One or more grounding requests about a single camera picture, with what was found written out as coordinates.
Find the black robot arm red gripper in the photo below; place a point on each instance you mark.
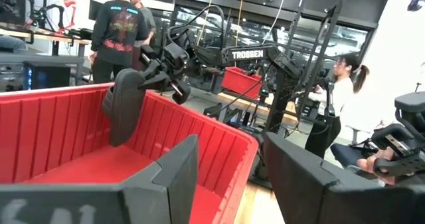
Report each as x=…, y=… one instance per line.
x=46, y=14

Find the black computer case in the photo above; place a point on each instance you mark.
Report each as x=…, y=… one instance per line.
x=46, y=76

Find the red plastic bin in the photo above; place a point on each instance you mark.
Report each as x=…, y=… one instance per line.
x=66, y=134

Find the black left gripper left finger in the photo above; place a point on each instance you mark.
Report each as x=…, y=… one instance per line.
x=159, y=194

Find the small red bin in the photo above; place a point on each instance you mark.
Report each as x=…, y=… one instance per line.
x=240, y=82

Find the black metal scaffold frame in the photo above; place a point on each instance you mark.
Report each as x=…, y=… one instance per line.
x=323, y=51

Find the person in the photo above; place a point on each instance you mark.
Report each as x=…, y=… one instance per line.
x=118, y=34
x=372, y=162
x=332, y=101
x=148, y=21

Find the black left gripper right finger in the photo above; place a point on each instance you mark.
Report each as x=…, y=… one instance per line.
x=315, y=194

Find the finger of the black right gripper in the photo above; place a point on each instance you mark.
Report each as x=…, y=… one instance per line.
x=156, y=81
x=153, y=67

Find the wooden background table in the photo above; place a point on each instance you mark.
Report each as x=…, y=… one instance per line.
x=259, y=109

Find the black rubber slide sandal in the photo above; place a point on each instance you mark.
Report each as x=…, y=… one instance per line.
x=124, y=117

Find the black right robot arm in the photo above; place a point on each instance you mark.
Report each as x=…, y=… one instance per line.
x=247, y=54

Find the wooden workbench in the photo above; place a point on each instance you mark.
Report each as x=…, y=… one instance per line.
x=50, y=38

